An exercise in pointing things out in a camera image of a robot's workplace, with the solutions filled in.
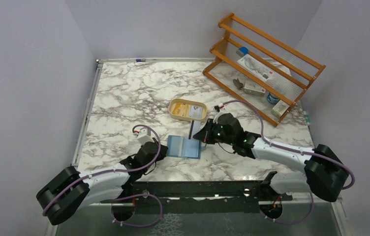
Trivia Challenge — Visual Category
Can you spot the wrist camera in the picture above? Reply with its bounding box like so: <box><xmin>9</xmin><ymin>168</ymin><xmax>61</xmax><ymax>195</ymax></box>
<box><xmin>213</xmin><ymin>104</ymin><xmax>228</xmax><ymax>123</ymax></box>
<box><xmin>134</xmin><ymin>127</ymin><xmax>153</xmax><ymax>145</ymax></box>

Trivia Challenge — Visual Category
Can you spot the green marker at table edge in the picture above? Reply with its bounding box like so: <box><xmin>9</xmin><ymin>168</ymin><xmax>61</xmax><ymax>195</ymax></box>
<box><xmin>304</xmin><ymin>111</ymin><xmax>310</xmax><ymax>126</ymax></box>

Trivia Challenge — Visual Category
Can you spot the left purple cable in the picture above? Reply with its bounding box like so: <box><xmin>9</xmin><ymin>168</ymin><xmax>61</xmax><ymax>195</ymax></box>
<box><xmin>42</xmin><ymin>124</ymin><xmax>163</xmax><ymax>228</ymax></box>

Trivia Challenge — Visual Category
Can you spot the card in tray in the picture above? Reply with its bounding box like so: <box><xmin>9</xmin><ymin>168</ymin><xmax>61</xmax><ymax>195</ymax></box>
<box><xmin>188</xmin><ymin>105</ymin><xmax>205</xmax><ymax>119</ymax></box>

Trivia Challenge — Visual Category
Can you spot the blue grey eraser block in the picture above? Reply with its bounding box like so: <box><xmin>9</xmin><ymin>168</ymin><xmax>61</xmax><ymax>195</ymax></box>
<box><xmin>236</xmin><ymin>47</ymin><xmax>248</xmax><ymax>57</ymax></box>

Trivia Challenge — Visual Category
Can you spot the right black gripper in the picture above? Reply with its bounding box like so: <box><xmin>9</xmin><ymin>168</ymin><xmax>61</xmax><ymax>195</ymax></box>
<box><xmin>194</xmin><ymin>118</ymin><xmax>235</xmax><ymax>145</ymax></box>

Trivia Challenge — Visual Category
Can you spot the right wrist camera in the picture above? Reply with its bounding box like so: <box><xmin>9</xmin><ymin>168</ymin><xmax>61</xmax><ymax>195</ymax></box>
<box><xmin>213</xmin><ymin>104</ymin><xmax>228</xmax><ymax>123</ymax></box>

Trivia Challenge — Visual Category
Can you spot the small beige red box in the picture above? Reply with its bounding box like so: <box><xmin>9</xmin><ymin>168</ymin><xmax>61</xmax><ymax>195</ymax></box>
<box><xmin>243</xmin><ymin>80</ymin><xmax>266</xmax><ymax>97</ymax></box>

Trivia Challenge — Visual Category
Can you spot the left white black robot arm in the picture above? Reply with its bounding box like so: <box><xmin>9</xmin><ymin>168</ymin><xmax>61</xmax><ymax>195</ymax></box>
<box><xmin>36</xmin><ymin>142</ymin><xmax>168</xmax><ymax>225</ymax></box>

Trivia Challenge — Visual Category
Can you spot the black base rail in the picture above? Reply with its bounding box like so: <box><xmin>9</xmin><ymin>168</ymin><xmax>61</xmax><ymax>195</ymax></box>
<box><xmin>104</xmin><ymin>180</ymin><xmax>293</xmax><ymax>214</ymax></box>

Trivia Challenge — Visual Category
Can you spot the small green white box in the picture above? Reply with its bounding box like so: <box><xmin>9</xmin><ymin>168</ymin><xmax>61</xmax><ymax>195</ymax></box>
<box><xmin>271</xmin><ymin>100</ymin><xmax>290</xmax><ymax>118</ymax></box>

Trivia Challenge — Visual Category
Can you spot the purple cable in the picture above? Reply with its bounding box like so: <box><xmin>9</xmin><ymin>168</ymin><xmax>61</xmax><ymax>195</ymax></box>
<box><xmin>219</xmin><ymin>100</ymin><xmax>356</xmax><ymax>225</ymax></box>
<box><xmin>42</xmin><ymin>124</ymin><xmax>163</xmax><ymax>228</ymax></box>

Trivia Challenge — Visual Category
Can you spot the blue leather card holder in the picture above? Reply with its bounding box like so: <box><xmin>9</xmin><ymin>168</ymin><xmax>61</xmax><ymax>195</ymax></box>
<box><xmin>167</xmin><ymin>135</ymin><xmax>206</xmax><ymax>159</ymax></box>

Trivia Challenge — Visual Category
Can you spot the yellow orange card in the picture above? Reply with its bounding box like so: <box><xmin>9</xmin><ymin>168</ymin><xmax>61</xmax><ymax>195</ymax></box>
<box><xmin>172</xmin><ymin>102</ymin><xmax>190</xmax><ymax>117</ymax></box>

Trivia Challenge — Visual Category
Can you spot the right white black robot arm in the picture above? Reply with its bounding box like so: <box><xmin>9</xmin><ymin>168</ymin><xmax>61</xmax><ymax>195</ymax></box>
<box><xmin>193</xmin><ymin>113</ymin><xmax>349</xmax><ymax>202</ymax></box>

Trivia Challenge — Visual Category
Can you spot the blue white can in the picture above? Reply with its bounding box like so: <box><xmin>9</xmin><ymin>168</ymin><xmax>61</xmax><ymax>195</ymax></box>
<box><xmin>267</xmin><ymin>92</ymin><xmax>280</xmax><ymax>104</ymax></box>

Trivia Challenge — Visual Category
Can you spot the yellow oval tray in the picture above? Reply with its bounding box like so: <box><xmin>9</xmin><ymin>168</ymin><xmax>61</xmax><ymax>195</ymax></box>
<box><xmin>168</xmin><ymin>98</ymin><xmax>208</xmax><ymax>121</ymax></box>

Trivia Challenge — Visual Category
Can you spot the brown small figurine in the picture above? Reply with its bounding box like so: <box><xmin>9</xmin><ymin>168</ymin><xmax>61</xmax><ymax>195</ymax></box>
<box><xmin>233</xmin><ymin>79</ymin><xmax>244</xmax><ymax>90</ymax></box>

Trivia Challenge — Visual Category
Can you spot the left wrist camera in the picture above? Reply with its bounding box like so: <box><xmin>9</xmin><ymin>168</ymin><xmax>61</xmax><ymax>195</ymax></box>
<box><xmin>134</xmin><ymin>127</ymin><xmax>153</xmax><ymax>145</ymax></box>

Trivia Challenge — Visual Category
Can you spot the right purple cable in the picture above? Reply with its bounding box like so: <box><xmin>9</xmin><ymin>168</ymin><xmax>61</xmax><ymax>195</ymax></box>
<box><xmin>219</xmin><ymin>100</ymin><xmax>356</xmax><ymax>225</ymax></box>

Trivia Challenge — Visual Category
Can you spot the orange wooden rack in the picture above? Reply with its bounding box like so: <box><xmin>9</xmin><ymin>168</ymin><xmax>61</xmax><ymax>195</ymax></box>
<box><xmin>203</xmin><ymin>13</ymin><xmax>326</xmax><ymax>126</ymax></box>

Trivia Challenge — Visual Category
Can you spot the long white printed box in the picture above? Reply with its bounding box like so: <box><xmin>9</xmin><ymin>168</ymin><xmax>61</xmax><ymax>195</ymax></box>
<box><xmin>237</xmin><ymin>54</ymin><xmax>275</xmax><ymax>83</ymax></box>

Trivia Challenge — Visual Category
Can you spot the light blue striped card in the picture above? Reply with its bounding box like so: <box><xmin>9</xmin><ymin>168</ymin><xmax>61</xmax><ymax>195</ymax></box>
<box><xmin>188</xmin><ymin>120</ymin><xmax>201</xmax><ymax>140</ymax></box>

